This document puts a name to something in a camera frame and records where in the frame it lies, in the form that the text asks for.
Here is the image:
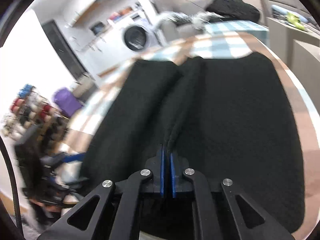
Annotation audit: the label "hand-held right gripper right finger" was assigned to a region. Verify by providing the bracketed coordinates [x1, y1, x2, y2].
[170, 152, 297, 240]

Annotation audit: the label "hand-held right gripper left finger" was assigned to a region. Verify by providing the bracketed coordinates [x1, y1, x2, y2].
[37, 144, 167, 240]

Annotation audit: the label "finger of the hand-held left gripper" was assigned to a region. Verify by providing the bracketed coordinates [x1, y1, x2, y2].
[42, 152, 87, 168]
[50, 175, 90, 188]

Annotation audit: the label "black knit sweater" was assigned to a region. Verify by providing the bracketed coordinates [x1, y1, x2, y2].
[80, 52, 306, 235]

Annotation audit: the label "purple bag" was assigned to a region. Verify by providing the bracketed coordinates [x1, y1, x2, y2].
[52, 87, 84, 118]

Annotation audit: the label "wooden shoe rack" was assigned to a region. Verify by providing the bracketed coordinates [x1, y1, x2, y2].
[0, 84, 69, 140]

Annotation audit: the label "woven laundry basket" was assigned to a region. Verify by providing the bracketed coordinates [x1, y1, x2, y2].
[72, 80, 97, 98]

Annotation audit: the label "white kitchen counter cabinets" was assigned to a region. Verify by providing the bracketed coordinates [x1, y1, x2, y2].
[72, 34, 125, 78]

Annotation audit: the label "black pot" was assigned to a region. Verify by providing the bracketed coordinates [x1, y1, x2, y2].
[90, 22, 105, 34]

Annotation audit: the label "white washing machine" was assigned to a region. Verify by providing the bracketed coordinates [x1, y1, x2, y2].
[107, 12, 160, 55]

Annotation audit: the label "plaid blanket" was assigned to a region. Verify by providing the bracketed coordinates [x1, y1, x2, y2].
[62, 31, 317, 240]

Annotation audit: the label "grey sofa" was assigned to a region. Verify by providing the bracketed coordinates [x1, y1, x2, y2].
[155, 12, 208, 45]

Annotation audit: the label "light grey throw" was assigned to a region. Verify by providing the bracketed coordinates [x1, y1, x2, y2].
[152, 11, 180, 29]

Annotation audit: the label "teal checked cloth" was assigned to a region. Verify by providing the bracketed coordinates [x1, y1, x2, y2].
[204, 20, 269, 34]

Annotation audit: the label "tall grey cabinet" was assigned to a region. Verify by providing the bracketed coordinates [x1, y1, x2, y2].
[266, 17, 320, 60]

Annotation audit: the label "low grey cabinet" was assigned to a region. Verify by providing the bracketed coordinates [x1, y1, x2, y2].
[291, 39, 320, 90]

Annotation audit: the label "black quilted jacket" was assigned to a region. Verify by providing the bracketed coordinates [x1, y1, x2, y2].
[207, 0, 261, 22]

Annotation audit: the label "green plastic shoes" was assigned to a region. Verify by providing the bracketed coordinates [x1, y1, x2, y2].
[285, 12, 307, 30]

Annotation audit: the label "blue pillow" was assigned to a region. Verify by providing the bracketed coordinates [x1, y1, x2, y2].
[271, 4, 308, 22]

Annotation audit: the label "black cable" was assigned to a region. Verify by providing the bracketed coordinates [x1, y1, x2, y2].
[0, 137, 24, 240]

